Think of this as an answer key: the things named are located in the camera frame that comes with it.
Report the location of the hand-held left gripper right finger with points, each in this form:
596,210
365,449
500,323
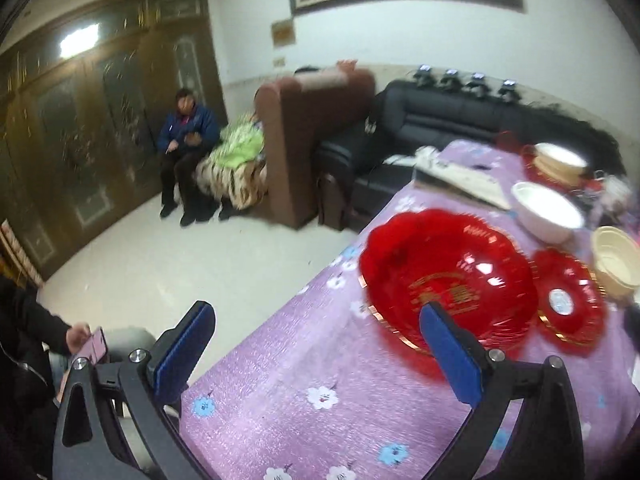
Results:
450,355

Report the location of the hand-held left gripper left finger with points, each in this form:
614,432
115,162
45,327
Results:
179,360

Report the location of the large red plastic plate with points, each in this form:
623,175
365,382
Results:
450,260

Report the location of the white bowl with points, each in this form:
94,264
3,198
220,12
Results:
545,210

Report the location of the cream bowl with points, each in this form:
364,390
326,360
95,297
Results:
560,160
617,260

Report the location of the pink smartphone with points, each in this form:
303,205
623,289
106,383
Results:
95,347

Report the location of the purple floral tablecloth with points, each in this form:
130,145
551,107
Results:
310,340

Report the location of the small red plastic plate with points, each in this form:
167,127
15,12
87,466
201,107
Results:
580,280

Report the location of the white papers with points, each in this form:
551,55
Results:
465,180

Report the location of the green striped blanket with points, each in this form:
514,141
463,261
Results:
240,145

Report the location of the brown armchair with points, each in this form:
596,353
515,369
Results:
290,160

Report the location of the black leather sofa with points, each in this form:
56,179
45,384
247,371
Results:
440,115

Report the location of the dark wooden door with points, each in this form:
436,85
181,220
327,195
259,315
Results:
100,110

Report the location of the small wall picture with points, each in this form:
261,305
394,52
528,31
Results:
283,32

